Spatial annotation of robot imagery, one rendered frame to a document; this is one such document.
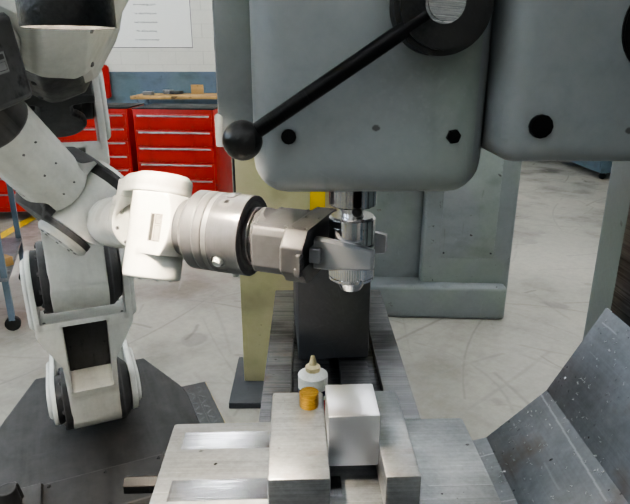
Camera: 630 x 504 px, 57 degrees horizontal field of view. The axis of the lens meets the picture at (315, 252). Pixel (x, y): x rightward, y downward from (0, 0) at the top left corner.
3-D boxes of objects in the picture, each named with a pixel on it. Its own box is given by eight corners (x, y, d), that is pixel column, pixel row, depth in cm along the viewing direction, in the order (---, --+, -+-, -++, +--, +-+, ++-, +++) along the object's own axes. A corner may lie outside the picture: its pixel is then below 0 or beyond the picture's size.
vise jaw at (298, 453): (268, 514, 55) (267, 480, 54) (273, 420, 70) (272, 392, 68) (330, 512, 56) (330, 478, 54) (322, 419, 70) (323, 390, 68)
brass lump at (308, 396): (299, 411, 65) (299, 397, 64) (299, 400, 67) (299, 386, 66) (319, 410, 65) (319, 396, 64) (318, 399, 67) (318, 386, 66)
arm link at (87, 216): (132, 268, 75) (97, 258, 91) (179, 207, 78) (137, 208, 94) (63, 216, 70) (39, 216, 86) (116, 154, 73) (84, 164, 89)
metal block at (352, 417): (327, 466, 59) (328, 416, 57) (324, 430, 65) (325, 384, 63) (378, 465, 59) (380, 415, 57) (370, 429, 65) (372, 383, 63)
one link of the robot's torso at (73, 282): (36, 303, 119) (-2, 68, 108) (124, 290, 126) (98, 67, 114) (33, 327, 105) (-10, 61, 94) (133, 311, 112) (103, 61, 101)
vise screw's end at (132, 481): (124, 497, 62) (122, 482, 62) (128, 486, 64) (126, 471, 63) (161, 496, 62) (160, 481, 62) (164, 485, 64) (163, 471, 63)
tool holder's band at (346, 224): (319, 223, 58) (319, 214, 58) (352, 215, 61) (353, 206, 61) (351, 234, 55) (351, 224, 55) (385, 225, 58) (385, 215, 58)
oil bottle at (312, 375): (298, 434, 78) (297, 363, 75) (298, 417, 82) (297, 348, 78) (327, 434, 78) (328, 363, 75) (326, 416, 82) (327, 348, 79)
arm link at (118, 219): (145, 167, 62) (113, 174, 73) (134, 250, 62) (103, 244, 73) (202, 179, 65) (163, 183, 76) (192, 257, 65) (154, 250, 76)
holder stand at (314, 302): (297, 360, 97) (296, 248, 91) (293, 307, 118) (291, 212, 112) (368, 357, 98) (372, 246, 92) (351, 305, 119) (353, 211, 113)
